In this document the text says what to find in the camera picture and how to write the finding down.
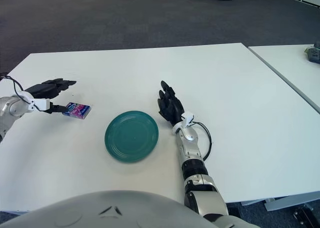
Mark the teal green round plate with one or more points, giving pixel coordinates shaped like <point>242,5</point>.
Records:
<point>132,136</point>

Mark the blue purple gum box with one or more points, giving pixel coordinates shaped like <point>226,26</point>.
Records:
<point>78,110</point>

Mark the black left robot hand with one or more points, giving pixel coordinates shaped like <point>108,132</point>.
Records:
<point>43,89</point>

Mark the grey metal table frame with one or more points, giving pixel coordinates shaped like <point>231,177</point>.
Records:
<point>287,202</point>

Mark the grey robot torso shell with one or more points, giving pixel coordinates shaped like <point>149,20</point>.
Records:
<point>105,210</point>

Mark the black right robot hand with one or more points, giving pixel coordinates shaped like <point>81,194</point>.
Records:
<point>172,108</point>

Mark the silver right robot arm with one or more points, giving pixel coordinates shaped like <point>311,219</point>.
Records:
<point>192,158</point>

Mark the grey handheld controller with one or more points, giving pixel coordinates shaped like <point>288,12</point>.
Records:
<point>313,53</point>

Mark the black metal foot bracket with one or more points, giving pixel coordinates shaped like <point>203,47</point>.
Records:
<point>306,213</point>

